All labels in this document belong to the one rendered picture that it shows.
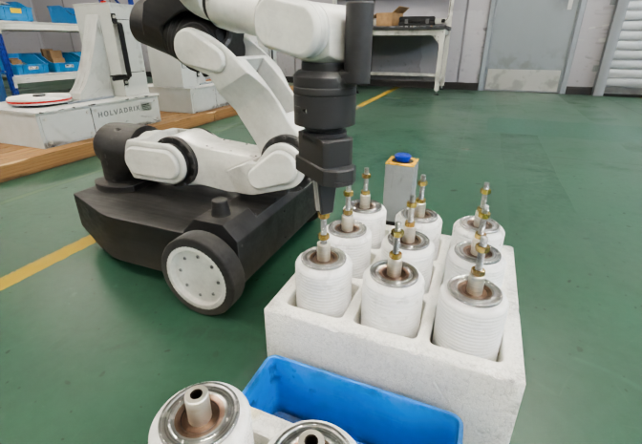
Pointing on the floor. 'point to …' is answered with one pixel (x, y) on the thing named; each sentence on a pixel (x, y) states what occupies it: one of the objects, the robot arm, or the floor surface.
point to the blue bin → (348, 405)
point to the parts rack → (55, 23)
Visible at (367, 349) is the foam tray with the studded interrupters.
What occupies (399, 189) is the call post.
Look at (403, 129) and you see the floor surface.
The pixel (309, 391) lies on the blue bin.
